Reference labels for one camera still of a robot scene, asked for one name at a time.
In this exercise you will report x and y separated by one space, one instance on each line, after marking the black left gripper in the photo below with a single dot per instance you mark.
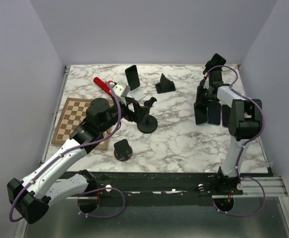
140 111

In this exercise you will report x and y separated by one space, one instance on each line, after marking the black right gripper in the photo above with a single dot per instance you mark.
201 91

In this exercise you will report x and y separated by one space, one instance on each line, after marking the teal phone with dark screen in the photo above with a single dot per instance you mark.
200 112

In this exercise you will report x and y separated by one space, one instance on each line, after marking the black round base clamp stand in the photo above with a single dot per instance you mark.
149 124

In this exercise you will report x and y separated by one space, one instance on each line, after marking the blue phone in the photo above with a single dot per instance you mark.
214 114

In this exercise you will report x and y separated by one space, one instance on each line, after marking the purple phone with dark screen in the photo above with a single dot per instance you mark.
225 112

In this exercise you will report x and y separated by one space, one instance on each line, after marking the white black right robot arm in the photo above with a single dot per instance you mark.
246 123

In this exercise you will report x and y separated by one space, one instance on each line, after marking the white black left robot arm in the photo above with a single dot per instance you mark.
32 196

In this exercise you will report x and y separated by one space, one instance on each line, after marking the silver folding phone stand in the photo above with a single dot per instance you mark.
137 94

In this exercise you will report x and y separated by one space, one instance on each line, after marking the black wedge phone stand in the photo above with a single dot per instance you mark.
165 85

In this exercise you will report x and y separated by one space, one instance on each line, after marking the black phone on silver stand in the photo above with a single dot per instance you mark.
132 77

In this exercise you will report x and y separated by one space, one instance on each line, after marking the black clamp stand far right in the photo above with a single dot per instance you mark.
208 66

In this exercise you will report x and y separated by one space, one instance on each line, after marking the small black stand brown base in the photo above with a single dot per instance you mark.
122 150

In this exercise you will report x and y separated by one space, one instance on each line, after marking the wooden chessboard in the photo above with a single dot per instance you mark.
73 113

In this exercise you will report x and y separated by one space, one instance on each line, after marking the aluminium strip table left edge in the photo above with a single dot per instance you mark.
54 117

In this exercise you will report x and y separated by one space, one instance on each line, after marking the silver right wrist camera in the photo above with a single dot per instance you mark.
204 84

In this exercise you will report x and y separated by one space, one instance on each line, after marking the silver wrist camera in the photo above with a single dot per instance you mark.
204 84
121 90

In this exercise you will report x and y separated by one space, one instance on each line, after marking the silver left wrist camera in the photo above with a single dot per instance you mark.
121 90

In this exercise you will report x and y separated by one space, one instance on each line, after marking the red handle silver microphone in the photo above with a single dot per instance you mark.
103 85

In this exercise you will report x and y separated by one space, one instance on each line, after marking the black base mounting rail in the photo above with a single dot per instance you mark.
159 189

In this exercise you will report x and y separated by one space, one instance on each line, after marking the aluminium extrusion rail right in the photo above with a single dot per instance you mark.
248 187

